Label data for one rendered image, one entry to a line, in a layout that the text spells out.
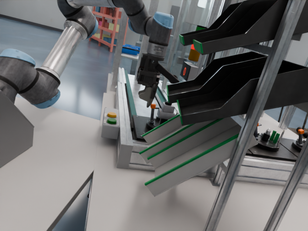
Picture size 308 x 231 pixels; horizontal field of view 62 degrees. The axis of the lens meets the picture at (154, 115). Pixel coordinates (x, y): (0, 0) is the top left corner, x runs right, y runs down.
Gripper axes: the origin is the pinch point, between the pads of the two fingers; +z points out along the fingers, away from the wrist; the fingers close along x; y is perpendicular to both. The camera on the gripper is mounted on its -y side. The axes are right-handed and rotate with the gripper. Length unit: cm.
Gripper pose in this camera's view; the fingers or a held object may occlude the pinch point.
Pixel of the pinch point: (149, 104)
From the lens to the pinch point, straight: 106.0
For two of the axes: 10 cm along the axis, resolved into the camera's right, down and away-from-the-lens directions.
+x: 1.4, 3.7, -9.2
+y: -9.7, -1.6, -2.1
